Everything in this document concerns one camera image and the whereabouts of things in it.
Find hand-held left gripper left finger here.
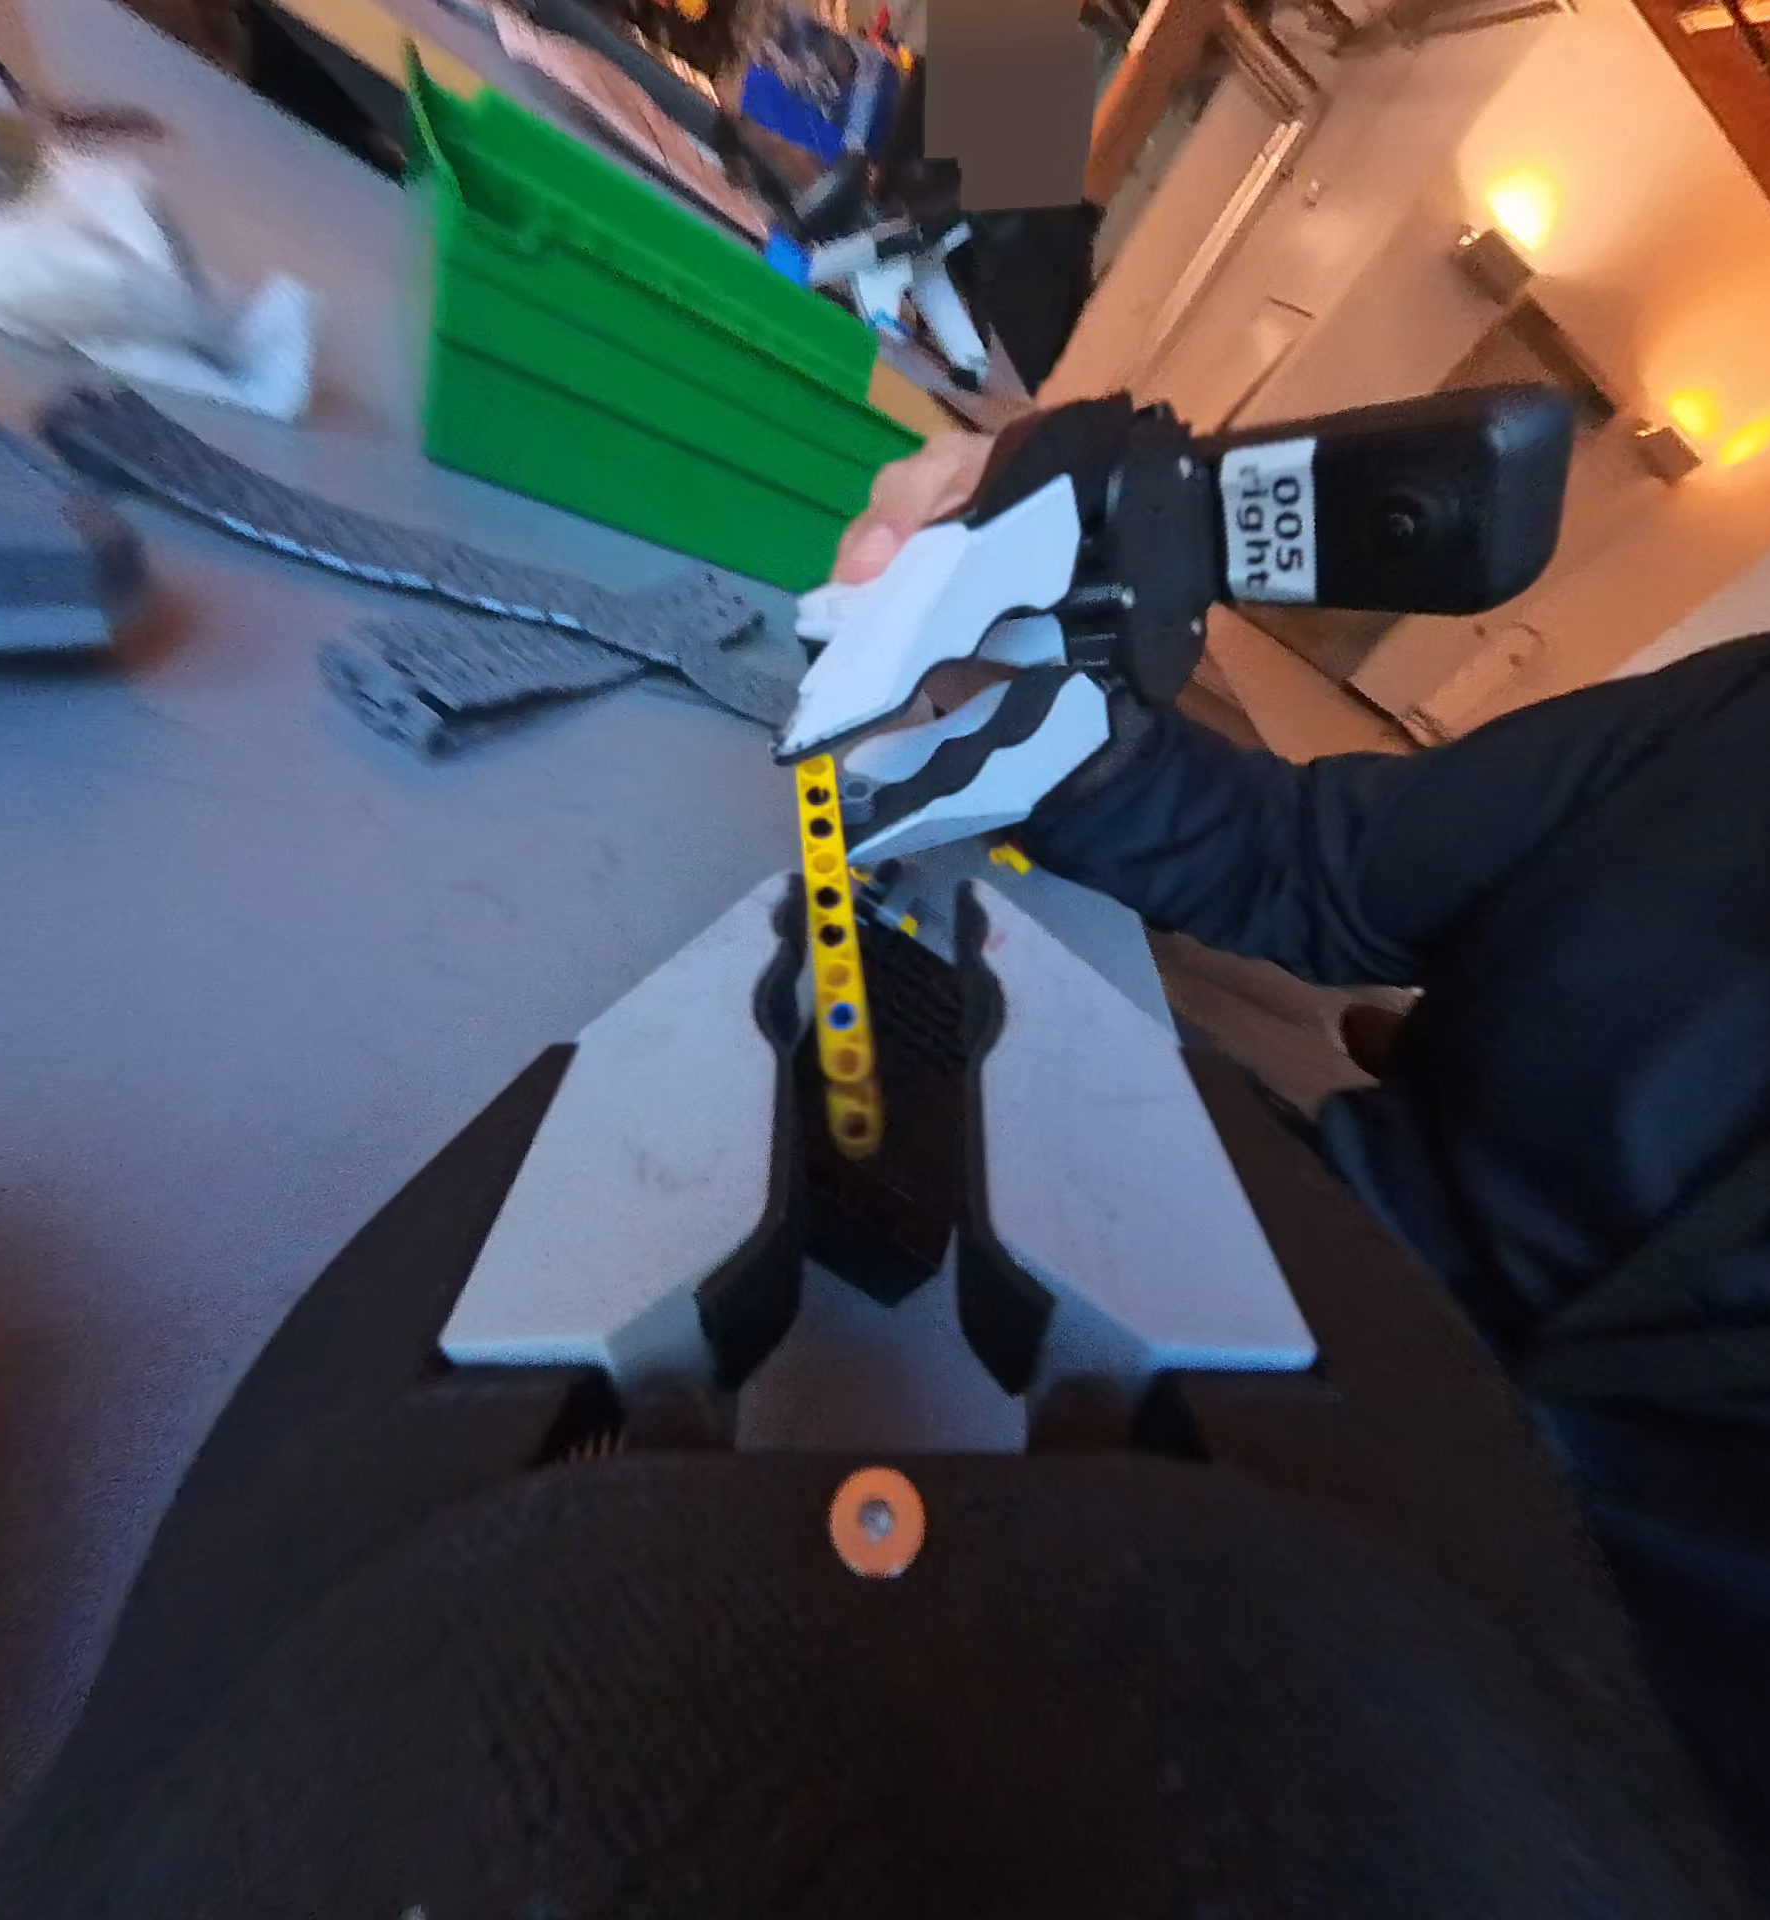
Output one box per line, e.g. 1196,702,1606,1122
438,876,816,1393

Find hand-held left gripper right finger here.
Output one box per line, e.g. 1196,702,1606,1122
953,879,1322,1401

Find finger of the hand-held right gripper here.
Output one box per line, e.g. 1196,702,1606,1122
776,474,1086,765
841,667,1115,866

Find black toy box assembly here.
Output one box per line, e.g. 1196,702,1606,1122
788,885,977,1304

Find long yellow toy beam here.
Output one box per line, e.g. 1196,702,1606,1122
796,755,887,1159

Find person's right forearm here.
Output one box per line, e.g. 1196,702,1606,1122
1011,599,1770,1038

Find grey desk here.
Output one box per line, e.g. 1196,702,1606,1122
0,0,1178,1920

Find person's right hand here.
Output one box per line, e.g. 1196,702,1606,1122
830,432,1002,589

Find white robot model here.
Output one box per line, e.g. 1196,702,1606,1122
809,217,995,389

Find green plastic bin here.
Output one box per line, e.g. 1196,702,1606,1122
405,45,924,593

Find folded grey toy track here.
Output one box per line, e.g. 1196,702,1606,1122
318,607,647,756

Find blue printed box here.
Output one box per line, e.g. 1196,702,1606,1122
742,59,887,159

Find person's dark clothing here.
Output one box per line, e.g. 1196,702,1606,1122
1320,599,1770,1920

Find workbench table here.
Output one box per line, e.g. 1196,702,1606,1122
255,0,977,436

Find long grey toy track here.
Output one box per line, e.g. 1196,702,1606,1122
45,387,804,721

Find grey toy brick block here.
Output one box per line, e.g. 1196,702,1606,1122
0,411,154,654

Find white crumpled tissue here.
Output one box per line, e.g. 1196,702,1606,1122
0,142,320,422

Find wall lamp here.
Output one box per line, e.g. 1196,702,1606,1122
1635,387,1770,481
1452,172,1563,302

